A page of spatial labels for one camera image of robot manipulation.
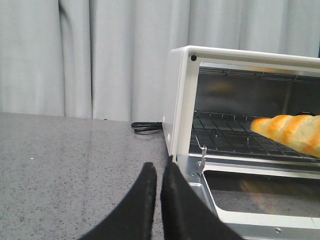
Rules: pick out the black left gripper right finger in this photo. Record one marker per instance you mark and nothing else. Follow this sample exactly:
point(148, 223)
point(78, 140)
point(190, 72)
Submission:
point(184, 215)

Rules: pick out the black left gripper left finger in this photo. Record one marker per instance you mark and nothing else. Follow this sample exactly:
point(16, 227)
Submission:
point(132, 219)

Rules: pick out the oven glass door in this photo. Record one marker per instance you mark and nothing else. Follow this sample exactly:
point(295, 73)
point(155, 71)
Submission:
point(260, 199)

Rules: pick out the golden croissant bread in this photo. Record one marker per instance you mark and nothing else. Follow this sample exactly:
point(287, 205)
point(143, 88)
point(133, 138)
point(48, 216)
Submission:
point(300, 133)

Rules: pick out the white Toshiba toaster oven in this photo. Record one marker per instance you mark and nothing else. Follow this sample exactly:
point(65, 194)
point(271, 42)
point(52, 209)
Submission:
point(236, 82)

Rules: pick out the grey curtain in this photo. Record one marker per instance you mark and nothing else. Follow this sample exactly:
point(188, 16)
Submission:
point(106, 59)

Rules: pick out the oven wire rack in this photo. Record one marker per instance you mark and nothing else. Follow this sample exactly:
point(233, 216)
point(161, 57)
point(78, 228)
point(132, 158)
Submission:
point(230, 135)

